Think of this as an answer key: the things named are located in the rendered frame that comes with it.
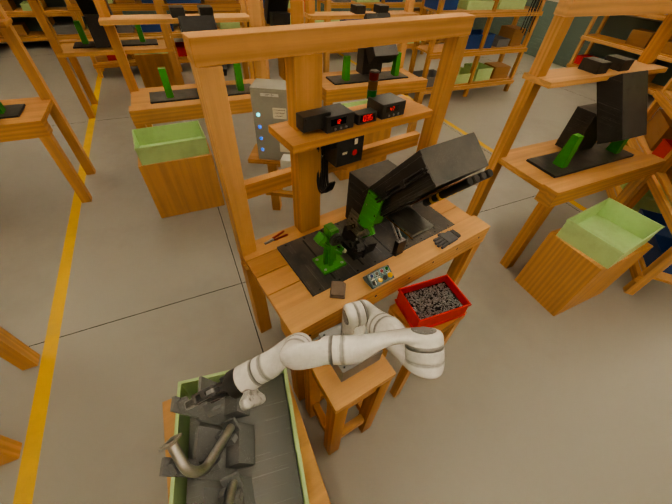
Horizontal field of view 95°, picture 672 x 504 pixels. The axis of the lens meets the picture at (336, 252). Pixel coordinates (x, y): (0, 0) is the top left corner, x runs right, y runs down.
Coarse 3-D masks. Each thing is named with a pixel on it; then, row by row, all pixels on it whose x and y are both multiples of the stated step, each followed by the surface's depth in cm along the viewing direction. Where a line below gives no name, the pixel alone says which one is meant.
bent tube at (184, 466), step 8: (232, 424) 111; (224, 432) 107; (232, 432) 110; (168, 440) 90; (176, 440) 88; (224, 440) 104; (160, 448) 87; (168, 448) 86; (176, 448) 88; (216, 448) 101; (176, 456) 88; (184, 456) 89; (208, 456) 98; (216, 456) 99; (176, 464) 88; (184, 464) 88; (192, 464) 91; (208, 464) 95; (184, 472) 88; (192, 472) 89; (200, 472) 91
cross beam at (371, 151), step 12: (408, 132) 213; (372, 144) 198; (384, 144) 200; (396, 144) 207; (408, 144) 214; (372, 156) 200; (288, 168) 173; (336, 168) 189; (252, 180) 163; (264, 180) 164; (276, 180) 169; (288, 180) 174; (252, 192) 165; (264, 192) 169
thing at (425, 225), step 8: (408, 208) 177; (392, 216) 171; (400, 216) 171; (408, 216) 172; (416, 216) 172; (400, 224) 166; (408, 224) 167; (416, 224) 167; (424, 224) 168; (432, 224) 168; (408, 232) 163; (416, 232) 163
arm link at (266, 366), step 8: (288, 336) 81; (304, 336) 79; (280, 344) 80; (264, 352) 79; (272, 352) 79; (256, 360) 78; (264, 360) 76; (272, 360) 77; (256, 368) 76; (264, 368) 76; (272, 368) 76; (280, 368) 78; (256, 376) 76; (264, 376) 76; (272, 376) 77
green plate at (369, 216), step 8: (368, 192) 164; (368, 200) 165; (376, 200) 160; (368, 208) 166; (376, 208) 161; (360, 216) 172; (368, 216) 167; (376, 216) 163; (360, 224) 173; (368, 224) 168
